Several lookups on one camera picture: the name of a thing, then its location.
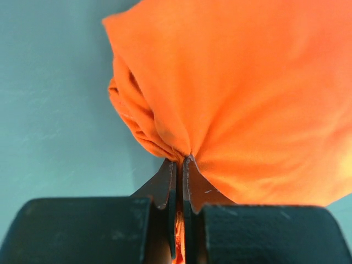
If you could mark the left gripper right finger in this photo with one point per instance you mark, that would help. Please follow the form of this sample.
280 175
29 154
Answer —
220 231

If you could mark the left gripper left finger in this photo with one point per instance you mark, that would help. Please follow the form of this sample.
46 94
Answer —
128 229

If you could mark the orange t shirt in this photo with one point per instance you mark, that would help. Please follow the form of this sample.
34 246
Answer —
258 93

